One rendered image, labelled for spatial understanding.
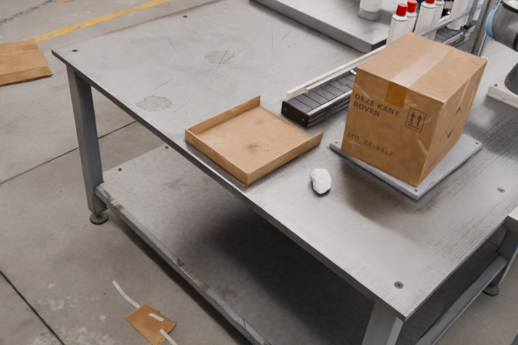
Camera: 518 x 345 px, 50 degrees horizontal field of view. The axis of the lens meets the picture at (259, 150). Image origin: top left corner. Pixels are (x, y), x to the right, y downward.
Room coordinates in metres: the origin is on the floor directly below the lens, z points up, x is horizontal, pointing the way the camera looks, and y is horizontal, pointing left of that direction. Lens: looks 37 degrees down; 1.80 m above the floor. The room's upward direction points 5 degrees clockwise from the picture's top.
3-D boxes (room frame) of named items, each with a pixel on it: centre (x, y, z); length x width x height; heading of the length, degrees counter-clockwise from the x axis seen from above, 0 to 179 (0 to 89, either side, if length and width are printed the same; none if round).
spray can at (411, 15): (1.85, -0.47, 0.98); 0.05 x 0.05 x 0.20
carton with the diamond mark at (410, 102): (1.33, -0.41, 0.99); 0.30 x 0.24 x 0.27; 145
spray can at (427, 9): (1.94, -0.56, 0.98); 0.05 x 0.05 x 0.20
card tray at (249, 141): (1.31, 0.02, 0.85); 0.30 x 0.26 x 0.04; 138
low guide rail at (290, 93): (1.86, -0.43, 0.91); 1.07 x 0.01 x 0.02; 138
